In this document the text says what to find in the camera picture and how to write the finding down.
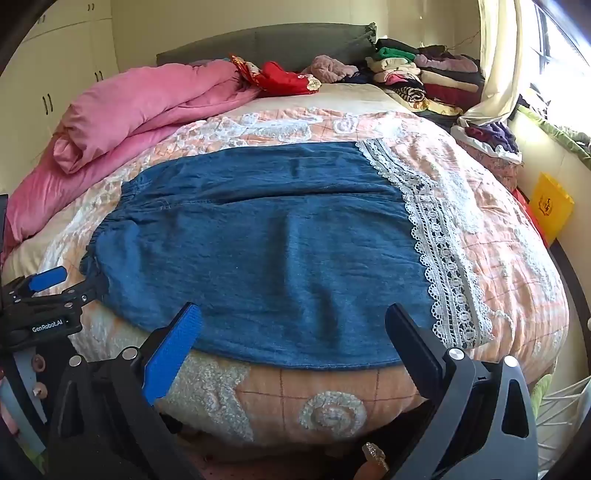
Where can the pile of folded clothes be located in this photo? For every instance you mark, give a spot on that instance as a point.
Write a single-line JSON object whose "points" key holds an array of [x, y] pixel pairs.
{"points": [[443, 78]]}

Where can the window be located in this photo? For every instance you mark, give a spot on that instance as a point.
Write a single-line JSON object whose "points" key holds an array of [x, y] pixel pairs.
{"points": [[568, 83]]}

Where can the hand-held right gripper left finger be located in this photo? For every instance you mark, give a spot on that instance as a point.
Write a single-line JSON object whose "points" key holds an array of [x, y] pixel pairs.
{"points": [[173, 350]]}

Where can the dark wooden bed frame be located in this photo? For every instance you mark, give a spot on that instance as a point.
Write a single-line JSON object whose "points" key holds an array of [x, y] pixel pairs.
{"points": [[572, 277]]}

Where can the heap of purple clothes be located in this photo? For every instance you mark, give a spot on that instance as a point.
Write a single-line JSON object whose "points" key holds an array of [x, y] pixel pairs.
{"points": [[498, 136]]}

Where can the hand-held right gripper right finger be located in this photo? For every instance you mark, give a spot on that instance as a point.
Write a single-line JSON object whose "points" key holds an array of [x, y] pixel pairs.
{"points": [[415, 346]]}

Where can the blue denim pants lace trim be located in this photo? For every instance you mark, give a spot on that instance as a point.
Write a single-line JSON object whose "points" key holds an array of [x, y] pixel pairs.
{"points": [[277, 254]]}

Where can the cream curtain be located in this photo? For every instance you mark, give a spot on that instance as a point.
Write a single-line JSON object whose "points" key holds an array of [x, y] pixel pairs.
{"points": [[503, 69]]}

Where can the peach floral bedspread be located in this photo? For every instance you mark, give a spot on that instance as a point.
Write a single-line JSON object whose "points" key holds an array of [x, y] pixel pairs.
{"points": [[286, 401]]}

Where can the red garment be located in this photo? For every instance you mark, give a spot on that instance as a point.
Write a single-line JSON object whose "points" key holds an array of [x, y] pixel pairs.
{"points": [[281, 82]]}

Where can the yellow bag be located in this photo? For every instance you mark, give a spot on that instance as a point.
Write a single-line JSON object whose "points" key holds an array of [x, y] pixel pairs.
{"points": [[551, 203]]}

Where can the green cloth on sill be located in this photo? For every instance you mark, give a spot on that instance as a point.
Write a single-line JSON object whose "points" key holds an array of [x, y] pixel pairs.
{"points": [[563, 136]]}

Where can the white wardrobe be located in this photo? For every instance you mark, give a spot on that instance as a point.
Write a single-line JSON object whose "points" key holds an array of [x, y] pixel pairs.
{"points": [[55, 69]]}

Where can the light blue buttoned garment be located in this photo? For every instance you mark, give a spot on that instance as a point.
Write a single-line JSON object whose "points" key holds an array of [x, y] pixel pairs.
{"points": [[27, 392]]}

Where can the translucent peach object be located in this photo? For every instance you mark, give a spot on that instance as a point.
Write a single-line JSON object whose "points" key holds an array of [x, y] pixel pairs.
{"points": [[375, 457]]}

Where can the grey padded headboard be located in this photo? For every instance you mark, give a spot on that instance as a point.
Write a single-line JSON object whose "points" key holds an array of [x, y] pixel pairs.
{"points": [[277, 46]]}

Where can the pink quilt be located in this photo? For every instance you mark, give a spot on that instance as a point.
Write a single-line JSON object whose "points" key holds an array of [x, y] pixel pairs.
{"points": [[129, 106]]}

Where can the red bag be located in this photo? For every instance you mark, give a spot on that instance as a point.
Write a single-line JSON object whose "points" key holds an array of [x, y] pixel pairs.
{"points": [[531, 221]]}

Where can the floral patterned pillow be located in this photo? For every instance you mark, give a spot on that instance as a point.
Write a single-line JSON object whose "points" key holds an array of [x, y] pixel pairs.
{"points": [[494, 170]]}

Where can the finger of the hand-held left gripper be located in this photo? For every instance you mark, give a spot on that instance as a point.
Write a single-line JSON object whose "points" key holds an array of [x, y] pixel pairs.
{"points": [[90, 290], [46, 278]]}

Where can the green fleece cloth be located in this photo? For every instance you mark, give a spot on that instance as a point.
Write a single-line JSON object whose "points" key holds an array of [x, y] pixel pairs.
{"points": [[540, 392]]}

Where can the pink fluffy garment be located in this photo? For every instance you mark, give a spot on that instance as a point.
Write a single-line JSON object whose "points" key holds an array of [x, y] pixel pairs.
{"points": [[330, 67]]}

